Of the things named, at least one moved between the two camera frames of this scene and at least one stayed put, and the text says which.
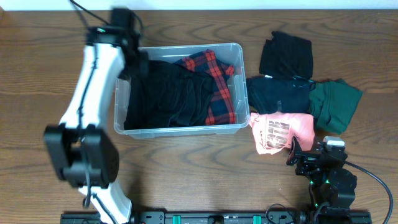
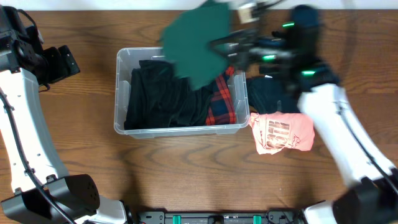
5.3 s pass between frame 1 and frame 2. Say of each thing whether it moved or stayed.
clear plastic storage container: stayed
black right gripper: moved
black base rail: stayed
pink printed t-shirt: stayed
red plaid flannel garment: stayed
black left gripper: moved
